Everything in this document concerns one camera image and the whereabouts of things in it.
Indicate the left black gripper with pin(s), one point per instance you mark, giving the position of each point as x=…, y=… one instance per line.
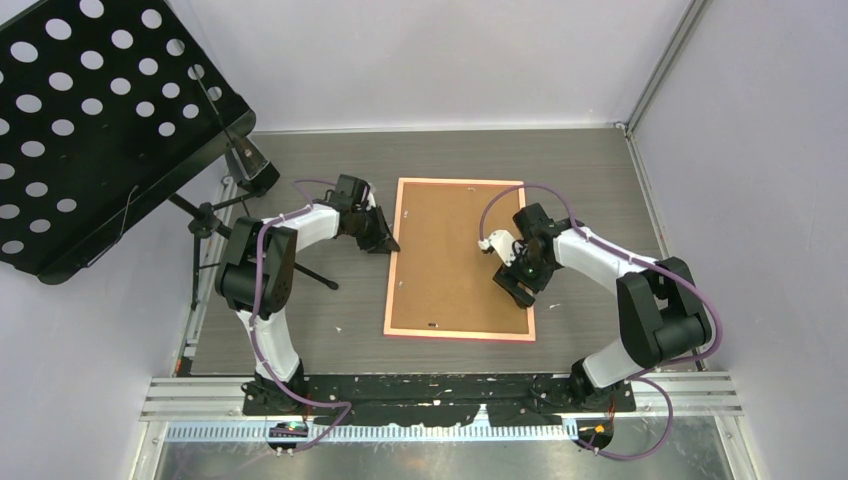
x=387, y=245

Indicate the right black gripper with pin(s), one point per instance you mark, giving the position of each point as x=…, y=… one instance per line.
x=509, y=280

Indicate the orange wooden picture frame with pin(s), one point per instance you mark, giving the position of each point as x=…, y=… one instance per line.
x=457, y=334

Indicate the brown backing board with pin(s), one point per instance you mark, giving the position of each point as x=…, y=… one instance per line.
x=457, y=258

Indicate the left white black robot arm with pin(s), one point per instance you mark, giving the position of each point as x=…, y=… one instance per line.
x=257, y=268

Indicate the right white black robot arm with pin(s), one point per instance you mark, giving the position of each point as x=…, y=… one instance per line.
x=660, y=314

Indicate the aluminium corner profile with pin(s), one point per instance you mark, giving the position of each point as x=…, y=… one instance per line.
x=680, y=37

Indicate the black perforated music stand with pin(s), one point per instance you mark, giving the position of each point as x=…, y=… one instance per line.
x=108, y=108

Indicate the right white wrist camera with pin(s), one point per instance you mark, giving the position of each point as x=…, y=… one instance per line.
x=502, y=243

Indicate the black mounting base plate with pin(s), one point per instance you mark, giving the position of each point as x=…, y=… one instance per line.
x=433, y=400

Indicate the aluminium rail front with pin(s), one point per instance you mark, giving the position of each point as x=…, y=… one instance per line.
x=216, y=398

